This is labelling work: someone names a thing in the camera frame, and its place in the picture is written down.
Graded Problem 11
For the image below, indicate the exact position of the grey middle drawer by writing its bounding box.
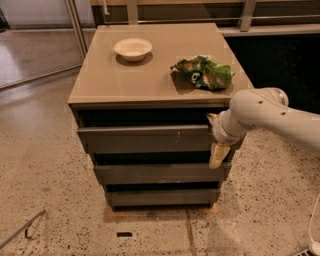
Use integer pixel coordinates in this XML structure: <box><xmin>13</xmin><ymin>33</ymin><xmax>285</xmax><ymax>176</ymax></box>
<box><xmin>94</xmin><ymin>163</ymin><xmax>231</xmax><ymax>184</ymax></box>

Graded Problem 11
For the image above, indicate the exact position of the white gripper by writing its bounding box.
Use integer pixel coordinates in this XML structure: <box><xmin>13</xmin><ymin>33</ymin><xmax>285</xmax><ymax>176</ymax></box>
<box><xmin>207</xmin><ymin>110</ymin><xmax>247</xmax><ymax>169</ymax></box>

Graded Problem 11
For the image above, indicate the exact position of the grey metal rod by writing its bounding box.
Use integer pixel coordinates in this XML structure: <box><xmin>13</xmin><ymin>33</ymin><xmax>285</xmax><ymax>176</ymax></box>
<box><xmin>0</xmin><ymin>209</ymin><xmax>46</xmax><ymax>250</ymax></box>

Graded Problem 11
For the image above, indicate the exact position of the green crumpled chip bag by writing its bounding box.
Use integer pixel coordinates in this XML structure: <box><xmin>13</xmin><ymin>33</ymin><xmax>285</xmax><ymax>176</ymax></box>
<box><xmin>170</xmin><ymin>55</ymin><xmax>235</xmax><ymax>91</ymax></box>

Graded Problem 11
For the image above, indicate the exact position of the grey drawer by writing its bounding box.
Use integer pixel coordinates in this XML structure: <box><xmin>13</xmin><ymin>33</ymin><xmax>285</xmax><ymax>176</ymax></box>
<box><xmin>78</xmin><ymin>125</ymin><xmax>214</xmax><ymax>154</ymax></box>
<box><xmin>94</xmin><ymin>163</ymin><xmax>231</xmax><ymax>184</ymax></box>
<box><xmin>106</xmin><ymin>189</ymin><xmax>220</xmax><ymax>207</ymax></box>

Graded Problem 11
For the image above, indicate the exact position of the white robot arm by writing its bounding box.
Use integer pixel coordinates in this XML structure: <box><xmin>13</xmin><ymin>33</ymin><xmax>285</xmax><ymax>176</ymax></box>
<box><xmin>207</xmin><ymin>88</ymin><xmax>320</xmax><ymax>169</ymax></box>

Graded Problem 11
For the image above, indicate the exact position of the metal railing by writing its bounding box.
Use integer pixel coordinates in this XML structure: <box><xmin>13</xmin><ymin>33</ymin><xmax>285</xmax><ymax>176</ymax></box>
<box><xmin>89</xmin><ymin>0</ymin><xmax>320</xmax><ymax>30</ymax></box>

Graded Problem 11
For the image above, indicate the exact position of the grey drawer cabinet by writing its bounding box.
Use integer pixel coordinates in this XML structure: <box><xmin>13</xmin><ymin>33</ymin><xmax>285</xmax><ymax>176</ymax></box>
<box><xmin>67</xmin><ymin>22</ymin><xmax>260</xmax><ymax>212</ymax></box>

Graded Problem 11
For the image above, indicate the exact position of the white cable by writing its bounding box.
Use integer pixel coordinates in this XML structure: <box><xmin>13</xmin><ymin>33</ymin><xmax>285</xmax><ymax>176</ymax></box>
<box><xmin>307</xmin><ymin>192</ymin><xmax>320</xmax><ymax>256</ymax></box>

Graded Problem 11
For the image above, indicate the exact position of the white ceramic bowl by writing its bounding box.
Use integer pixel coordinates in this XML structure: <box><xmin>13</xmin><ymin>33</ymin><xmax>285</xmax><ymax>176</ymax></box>
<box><xmin>114</xmin><ymin>38</ymin><xmax>152</xmax><ymax>62</ymax></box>

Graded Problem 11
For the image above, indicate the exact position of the grey top drawer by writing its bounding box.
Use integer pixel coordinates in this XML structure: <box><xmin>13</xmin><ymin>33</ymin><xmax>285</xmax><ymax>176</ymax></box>
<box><xmin>78</xmin><ymin>125</ymin><xmax>214</xmax><ymax>154</ymax></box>

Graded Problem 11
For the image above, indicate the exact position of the grey bottom drawer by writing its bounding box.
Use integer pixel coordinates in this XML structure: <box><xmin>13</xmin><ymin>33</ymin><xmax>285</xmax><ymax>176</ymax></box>
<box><xmin>106</xmin><ymin>189</ymin><xmax>220</xmax><ymax>207</ymax></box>

